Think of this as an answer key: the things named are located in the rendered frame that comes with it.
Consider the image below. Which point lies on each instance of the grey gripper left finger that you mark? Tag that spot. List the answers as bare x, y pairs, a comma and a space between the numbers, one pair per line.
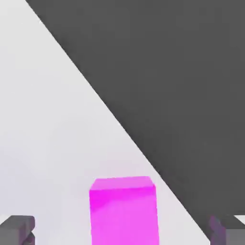
15, 230

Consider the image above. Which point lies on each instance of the small magenta cube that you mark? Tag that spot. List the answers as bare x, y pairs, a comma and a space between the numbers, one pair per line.
123, 212

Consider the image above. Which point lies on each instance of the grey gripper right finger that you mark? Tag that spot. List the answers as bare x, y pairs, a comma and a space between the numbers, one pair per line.
227, 236

